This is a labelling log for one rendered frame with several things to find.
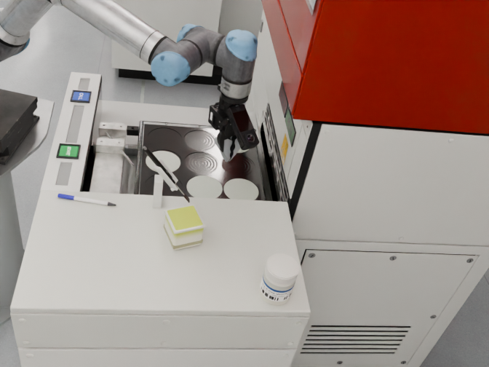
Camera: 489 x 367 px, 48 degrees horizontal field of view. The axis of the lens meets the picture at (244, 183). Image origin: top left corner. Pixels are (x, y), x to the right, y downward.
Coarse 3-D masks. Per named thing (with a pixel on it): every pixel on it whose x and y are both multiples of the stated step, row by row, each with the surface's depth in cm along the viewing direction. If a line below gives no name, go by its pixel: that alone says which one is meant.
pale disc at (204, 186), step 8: (200, 176) 157; (208, 176) 158; (192, 184) 154; (200, 184) 155; (208, 184) 155; (216, 184) 156; (192, 192) 152; (200, 192) 152; (208, 192) 153; (216, 192) 153
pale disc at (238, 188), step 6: (234, 180) 158; (240, 180) 159; (246, 180) 159; (228, 186) 156; (234, 186) 156; (240, 186) 157; (246, 186) 157; (252, 186) 157; (228, 192) 154; (234, 192) 154; (240, 192) 155; (246, 192) 155; (252, 192) 156; (234, 198) 153; (240, 198) 153; (246, 198) 153; (252, 198) 154
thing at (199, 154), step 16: (144, 128) 170; (160, 128) 171; (176, 128) 172; (192, 128) 173; (208, 128) 175; (144, 144) 164; (160, 144) 165; (176, 144) 166; (192, 144) 168; (208, 144) 169; (144, 160) 159; (192, 160) 162; (208, 160) 163; (224, 160) 164; (240, 160) 166; (256, 160) 167; (144, 176) 154; (176, 176) 156; (192, 176) 157; (224, 176) 159; (240, 176) 160; (256, 176) 161; (144, 192) 149; (176, 192) 151; (224, 192) 154
